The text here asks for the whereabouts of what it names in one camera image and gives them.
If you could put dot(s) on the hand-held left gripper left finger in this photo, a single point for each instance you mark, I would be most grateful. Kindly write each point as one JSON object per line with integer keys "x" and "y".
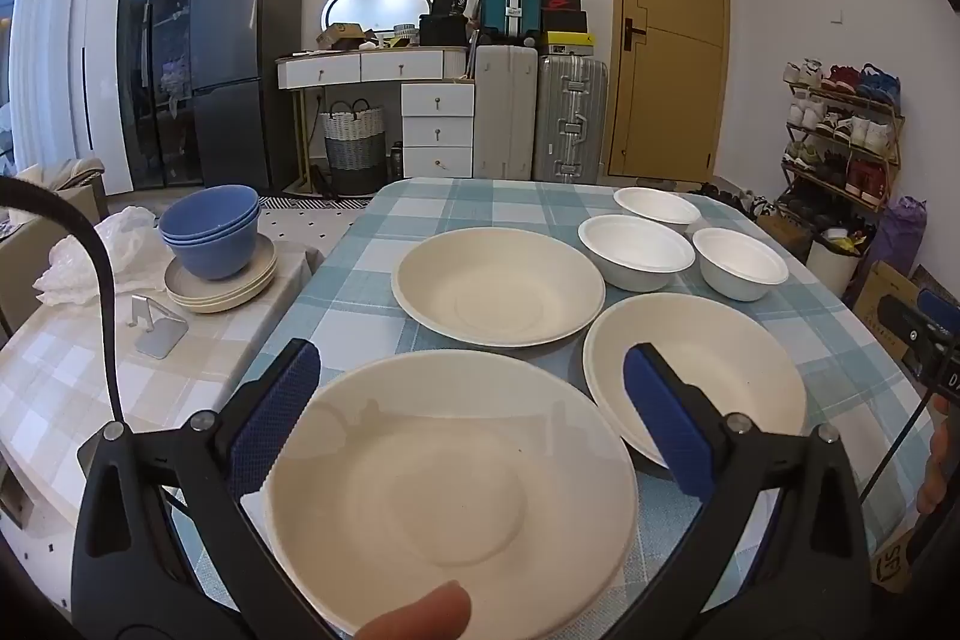
{"x": 274, "y": 407}

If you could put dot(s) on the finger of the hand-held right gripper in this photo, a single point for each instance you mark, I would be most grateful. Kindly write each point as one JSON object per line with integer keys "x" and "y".
{"x": 926, "y": 344}
{"x": 939, "y": 306}

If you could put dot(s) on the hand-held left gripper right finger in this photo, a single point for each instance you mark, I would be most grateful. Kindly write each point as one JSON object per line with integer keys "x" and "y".
{"x": 667, "y": 415}

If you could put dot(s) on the large cream plate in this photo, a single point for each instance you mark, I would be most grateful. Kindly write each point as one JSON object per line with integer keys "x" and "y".
{"x": 750, "y": 370}
{"x": 495, "y": 287}
{"x": 450, "y": 460}

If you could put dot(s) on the white bowl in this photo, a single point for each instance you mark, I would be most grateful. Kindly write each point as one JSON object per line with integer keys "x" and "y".
{"x": 739, "y": 261}
{"x": 636, "y": 246}
{"x": 656, "y": 205}

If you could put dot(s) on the person's right hand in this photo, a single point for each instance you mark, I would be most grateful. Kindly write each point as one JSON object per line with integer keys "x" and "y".
{"x": 937, "y": 460}

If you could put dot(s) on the person's left hand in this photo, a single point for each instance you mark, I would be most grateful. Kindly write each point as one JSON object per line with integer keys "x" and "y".
{"x": 412, "y": 617}

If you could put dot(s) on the large flat cardboard box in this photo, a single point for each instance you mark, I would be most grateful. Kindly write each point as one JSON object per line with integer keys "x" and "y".
{"x": 885, "y": 317}

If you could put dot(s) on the purple bag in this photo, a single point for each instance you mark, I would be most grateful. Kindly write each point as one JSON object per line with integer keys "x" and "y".
{"x": 900, "y": 235}

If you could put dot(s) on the white trash bin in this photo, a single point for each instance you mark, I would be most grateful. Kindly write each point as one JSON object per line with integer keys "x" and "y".
{"x": 829, "y": 269}

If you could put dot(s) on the silver phone stand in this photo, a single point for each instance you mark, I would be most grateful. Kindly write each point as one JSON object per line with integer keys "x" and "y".
{"x": 161, "y": 332}

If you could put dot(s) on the blue bowl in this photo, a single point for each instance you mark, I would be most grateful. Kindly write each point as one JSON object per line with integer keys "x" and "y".
{"x": 217, "y": 261}
{"x": 210, "y": 209}
{"x": 210, "y": 239}

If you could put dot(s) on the small brown cardboard box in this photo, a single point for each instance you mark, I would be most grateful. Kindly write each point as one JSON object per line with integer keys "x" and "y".
{"x": 784, "y": 231}

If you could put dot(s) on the dotted rug with striped border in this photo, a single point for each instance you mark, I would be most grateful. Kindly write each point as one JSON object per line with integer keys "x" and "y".
{"x": 315, "y": 227}

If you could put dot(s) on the scattered loose sneakers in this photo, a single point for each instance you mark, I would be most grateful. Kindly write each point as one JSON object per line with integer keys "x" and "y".
{"x": 757, "y": 205}

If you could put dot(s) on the beige checked tablecloth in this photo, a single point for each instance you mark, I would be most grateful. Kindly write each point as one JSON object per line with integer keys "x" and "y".
{"x": 60, "y": 385}

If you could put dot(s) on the gold metal shoe rack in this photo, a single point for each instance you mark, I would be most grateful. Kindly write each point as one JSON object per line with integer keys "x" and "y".
{"x": 855, "y": 102}

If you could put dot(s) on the white plastic bag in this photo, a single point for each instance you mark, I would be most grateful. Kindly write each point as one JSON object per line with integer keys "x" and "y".
{"x": 112, "y": 242}

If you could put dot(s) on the rows of assorted shoes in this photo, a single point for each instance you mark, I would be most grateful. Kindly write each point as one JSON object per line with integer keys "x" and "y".
{"x": 874, "y": 81}

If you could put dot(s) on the woven grey white basket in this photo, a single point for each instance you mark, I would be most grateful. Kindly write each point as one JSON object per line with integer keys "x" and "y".
{"x": 352, "y": 149}

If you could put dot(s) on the dark bottle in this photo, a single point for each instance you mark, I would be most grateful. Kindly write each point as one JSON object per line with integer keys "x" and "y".
{"x": 395, "y": 164}

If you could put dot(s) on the white drawer unit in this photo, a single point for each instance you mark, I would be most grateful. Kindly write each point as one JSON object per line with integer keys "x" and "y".
{"x": 437, "y": 130}

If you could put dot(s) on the silver suitcase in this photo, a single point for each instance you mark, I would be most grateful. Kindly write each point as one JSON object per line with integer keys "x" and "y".
{"x": 570, "y": 108}

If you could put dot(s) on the yellow wooden door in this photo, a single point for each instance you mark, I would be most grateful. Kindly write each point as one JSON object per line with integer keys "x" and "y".
{"x": 675, "y": 85}

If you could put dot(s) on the beige suitcase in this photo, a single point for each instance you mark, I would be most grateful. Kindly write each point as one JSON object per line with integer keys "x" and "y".
{"x": 504, "y": 111}

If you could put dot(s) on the grey fridge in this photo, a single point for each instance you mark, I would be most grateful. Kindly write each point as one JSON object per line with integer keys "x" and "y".
{"x": 240, "y": 48}

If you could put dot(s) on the white vanity desk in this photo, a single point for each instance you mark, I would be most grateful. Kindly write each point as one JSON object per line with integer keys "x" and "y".
{"x": 390, "y": 64}

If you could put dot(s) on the small open cardboard box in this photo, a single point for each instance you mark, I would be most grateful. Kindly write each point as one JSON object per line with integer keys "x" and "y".
{"x": 341, "y": 36}

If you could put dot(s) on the yellow black box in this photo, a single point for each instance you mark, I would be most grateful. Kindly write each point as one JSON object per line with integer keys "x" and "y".
{"x": 570, "y": 40}

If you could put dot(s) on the white plastic basket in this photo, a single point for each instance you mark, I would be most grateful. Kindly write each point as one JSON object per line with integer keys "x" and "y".
{"x": 405, "y": 36}

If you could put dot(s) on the white wardrobe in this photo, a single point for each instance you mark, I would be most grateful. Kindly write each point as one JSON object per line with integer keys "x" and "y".
{"x": 109, "y": 48}

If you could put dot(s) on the plain black shoe box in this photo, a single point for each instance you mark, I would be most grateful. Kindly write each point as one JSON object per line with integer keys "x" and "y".
{"x": 562, "y": 23}

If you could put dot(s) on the black glass cabinet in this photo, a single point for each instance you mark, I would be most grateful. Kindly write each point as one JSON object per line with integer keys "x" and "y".
{"x": 161, "y": 10}

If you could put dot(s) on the oval lit mirror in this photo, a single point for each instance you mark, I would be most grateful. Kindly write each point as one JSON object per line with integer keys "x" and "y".
{"x": 375, "y": 3}

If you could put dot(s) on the red black shoe box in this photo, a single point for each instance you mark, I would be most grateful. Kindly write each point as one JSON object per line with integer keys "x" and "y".
{"x": 561, "y": 3}

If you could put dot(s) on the black paper bag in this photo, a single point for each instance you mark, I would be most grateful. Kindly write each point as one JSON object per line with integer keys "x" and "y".
{"x": 452, "y": 1}

